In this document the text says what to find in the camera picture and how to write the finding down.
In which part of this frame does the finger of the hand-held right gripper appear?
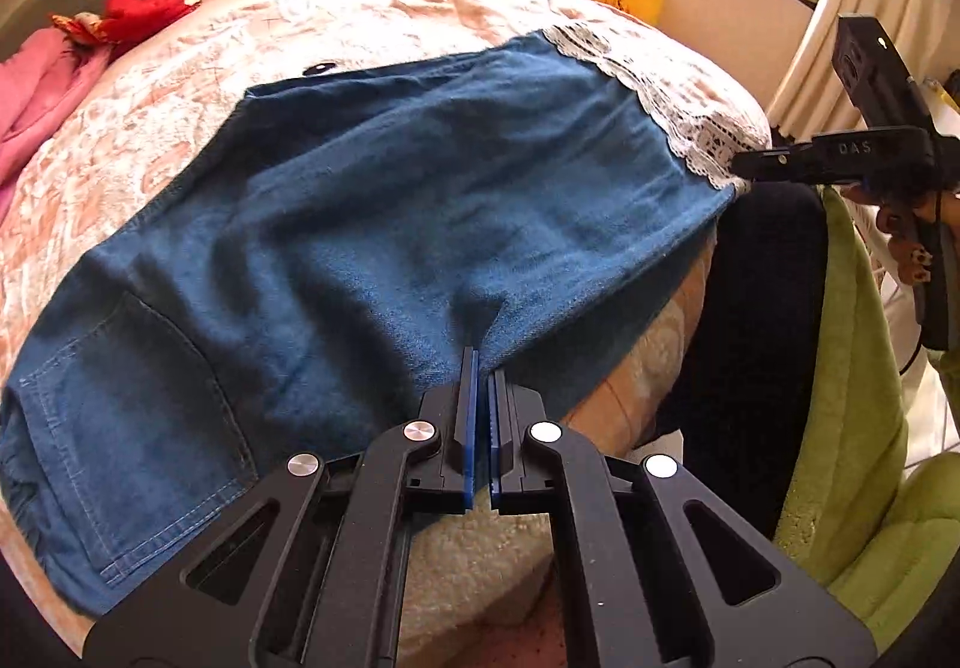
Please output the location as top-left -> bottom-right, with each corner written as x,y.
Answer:
731,139 -> 818,185

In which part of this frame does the pink quilt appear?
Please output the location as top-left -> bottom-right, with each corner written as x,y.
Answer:
0,27 -> 113,189

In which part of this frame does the red patterned cloth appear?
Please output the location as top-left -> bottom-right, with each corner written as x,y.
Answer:
51,0 -> 203,43

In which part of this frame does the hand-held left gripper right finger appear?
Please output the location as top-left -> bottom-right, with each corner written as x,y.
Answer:
489,372 -> 878,668

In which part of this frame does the person's right hand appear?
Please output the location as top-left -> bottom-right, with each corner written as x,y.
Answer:
847,186 -> 960,284

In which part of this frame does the black cable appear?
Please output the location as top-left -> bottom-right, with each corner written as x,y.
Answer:
896,327 -> 935,377

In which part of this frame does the dark cloth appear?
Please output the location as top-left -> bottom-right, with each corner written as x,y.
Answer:
634,184 -> 830,541

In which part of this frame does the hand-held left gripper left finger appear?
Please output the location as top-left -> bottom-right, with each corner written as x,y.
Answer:
82,347 -> 481,668

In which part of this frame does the peach and white printed blanket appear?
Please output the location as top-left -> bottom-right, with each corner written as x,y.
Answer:
0,0 -> 773,668

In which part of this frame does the blue denim pants lace hem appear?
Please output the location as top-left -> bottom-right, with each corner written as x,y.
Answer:
0,31 -> 740,616

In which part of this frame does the cream curtain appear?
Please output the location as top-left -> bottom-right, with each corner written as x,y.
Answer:
765,0 -> 938,133

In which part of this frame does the green fleece garment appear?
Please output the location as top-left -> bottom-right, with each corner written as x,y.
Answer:
772,184 -> 960,654

